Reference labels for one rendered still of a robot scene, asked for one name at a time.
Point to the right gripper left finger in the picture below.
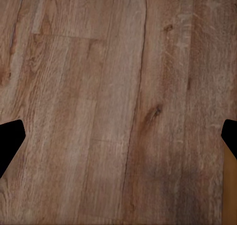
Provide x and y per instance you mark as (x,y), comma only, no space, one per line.
(12,135)

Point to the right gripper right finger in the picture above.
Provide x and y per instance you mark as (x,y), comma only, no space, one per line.
(229,135)

